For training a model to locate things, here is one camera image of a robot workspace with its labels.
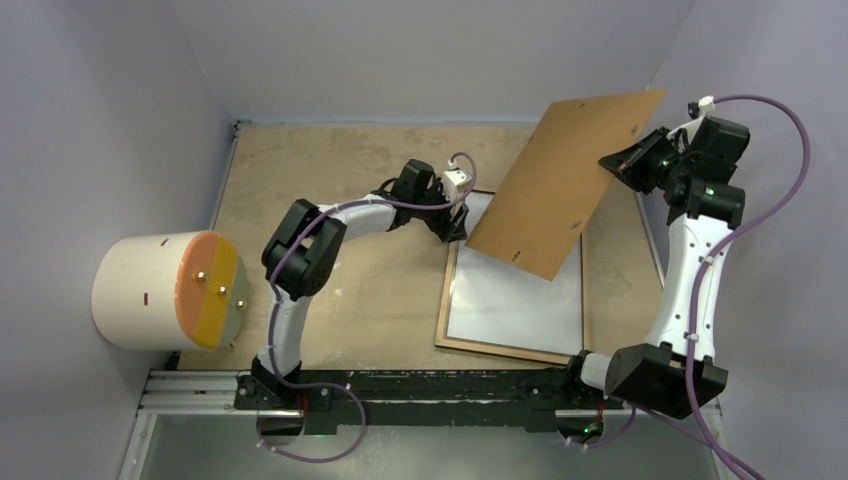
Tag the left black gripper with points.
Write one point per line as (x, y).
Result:
(440, 225)

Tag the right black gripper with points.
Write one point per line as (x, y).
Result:
(631, 164)

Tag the dark landscape photo print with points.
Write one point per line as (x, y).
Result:
(510, 305)

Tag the brown frame backing board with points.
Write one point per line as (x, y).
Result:
(540, 209)

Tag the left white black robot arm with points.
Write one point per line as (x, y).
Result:
(300, 256)

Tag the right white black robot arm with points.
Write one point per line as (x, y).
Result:
(673, 371)

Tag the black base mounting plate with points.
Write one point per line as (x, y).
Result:
(538, 401)

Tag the white cylinder with orange lid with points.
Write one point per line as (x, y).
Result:
(180, 291)

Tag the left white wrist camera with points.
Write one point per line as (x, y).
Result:
(455, 183)

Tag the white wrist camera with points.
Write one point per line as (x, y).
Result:
(455, 183)
(701, 107)

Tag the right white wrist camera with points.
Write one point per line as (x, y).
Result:
(701, 107)

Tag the aluminium rail frame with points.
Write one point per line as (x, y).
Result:
(213, 393)

